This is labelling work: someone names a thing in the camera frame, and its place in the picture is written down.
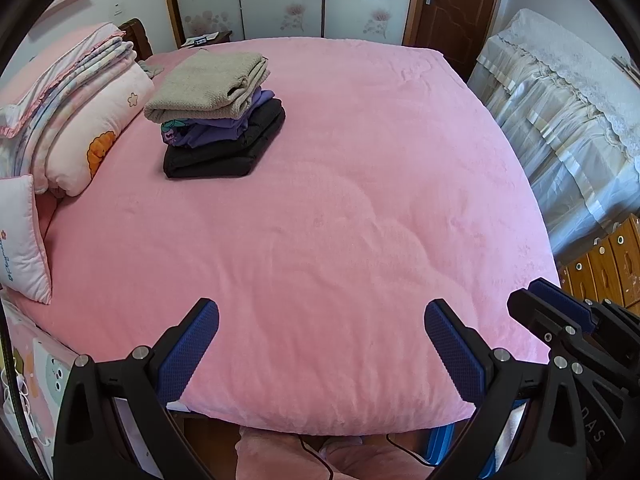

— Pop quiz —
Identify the grey knit cardigan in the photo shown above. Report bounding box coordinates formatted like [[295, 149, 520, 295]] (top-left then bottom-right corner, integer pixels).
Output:
[[144, 52, 270, 123]]

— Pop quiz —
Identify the black folded garment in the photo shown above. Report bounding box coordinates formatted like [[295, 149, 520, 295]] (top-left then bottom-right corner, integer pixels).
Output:
[[163, 99, 287, 179]]

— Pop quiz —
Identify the folded pastel striped quilt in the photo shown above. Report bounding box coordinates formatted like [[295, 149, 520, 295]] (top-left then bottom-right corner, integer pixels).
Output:
[[0, 22, 138, 171]]

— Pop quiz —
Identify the blue plastic stool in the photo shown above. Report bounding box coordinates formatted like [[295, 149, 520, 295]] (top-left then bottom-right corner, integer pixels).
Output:
[[425, 422, 506, 480]]

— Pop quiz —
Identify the person's left leg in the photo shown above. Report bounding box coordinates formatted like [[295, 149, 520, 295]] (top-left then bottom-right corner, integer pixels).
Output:
[[235, 430, 331, 480]]

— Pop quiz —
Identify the purple folded garment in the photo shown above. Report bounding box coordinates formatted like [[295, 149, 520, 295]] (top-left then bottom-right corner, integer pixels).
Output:
[[160, 89, 276, 148]]

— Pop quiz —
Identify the small pink pillow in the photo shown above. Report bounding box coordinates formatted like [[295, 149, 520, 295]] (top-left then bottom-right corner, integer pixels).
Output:
[[0, 175, 52, 305]]

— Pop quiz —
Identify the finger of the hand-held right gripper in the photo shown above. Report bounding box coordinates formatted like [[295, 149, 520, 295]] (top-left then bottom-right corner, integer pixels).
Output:
[[507, 289, 582, 359], [529, 279, 598, 332]]

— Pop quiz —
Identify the wooden nightstand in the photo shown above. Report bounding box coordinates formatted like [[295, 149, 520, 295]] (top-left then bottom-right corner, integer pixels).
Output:
[[179, 30, 233, 50]]

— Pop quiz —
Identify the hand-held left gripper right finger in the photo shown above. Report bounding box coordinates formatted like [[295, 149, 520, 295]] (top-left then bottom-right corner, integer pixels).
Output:
[[424, 298, 593, 480]]

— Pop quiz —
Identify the lace-covered furniture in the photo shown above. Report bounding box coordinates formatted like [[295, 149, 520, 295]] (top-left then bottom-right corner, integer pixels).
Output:
[[467, 8, 640, 266]]

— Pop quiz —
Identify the dark wooden headboard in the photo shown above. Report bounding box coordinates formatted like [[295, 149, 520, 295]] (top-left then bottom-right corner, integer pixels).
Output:
[[118, 19, 153, 58]]

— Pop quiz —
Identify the pink comforter with orange print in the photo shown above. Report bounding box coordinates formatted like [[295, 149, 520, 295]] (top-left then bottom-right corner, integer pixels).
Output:
[[30, 65, 156, 197]]

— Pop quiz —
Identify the cartoon printed bed sheet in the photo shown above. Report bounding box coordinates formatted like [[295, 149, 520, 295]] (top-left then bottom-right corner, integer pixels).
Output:
[[0, 287, 83, 461]]

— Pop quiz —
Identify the pink bed blanket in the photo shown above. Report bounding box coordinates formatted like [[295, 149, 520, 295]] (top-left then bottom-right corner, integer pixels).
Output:
[[20, 37, 561, 433]]

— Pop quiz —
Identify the brown wooden door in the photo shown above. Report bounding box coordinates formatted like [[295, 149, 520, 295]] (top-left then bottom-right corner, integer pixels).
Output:
[[402, 0, 508, 83]]

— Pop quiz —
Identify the black cable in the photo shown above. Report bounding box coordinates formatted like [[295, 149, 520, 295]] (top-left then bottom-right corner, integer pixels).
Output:
[[387, 437, 426, 466], [298, 437, 335, 480]]

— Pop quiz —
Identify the wooden dresser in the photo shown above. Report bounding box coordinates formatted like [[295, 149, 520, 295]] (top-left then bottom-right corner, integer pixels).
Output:
[[557, 214, 640, 316]]

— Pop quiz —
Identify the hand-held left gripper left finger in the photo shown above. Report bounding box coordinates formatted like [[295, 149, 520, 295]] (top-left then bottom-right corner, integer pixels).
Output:
[[52, 298, 220, 480]]

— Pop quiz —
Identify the teal printed folded garment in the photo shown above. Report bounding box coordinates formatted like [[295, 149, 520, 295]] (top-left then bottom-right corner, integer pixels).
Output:
[[160, 119, 188, 146]]

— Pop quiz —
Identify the person's leg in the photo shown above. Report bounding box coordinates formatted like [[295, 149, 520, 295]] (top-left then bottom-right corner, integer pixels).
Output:
[[235, 430, 331, 480], [320, 437, 431, 480]]

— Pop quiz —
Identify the person's right leg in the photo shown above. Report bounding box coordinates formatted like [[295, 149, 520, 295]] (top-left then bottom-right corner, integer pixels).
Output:
[[320, 437, 431, 480]]

